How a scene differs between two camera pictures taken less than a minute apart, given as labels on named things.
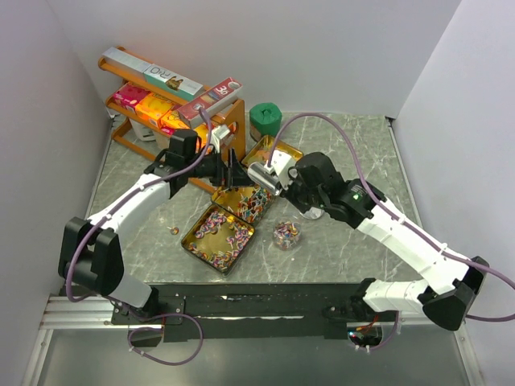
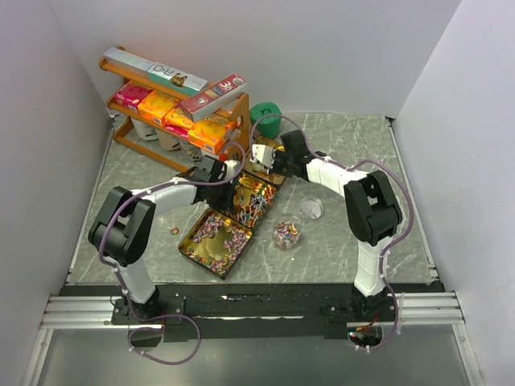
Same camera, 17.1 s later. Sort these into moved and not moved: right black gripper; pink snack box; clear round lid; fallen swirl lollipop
Moved: right black gripper
Not moved: fallen swirl lollipop; clear round lid; pink snack box
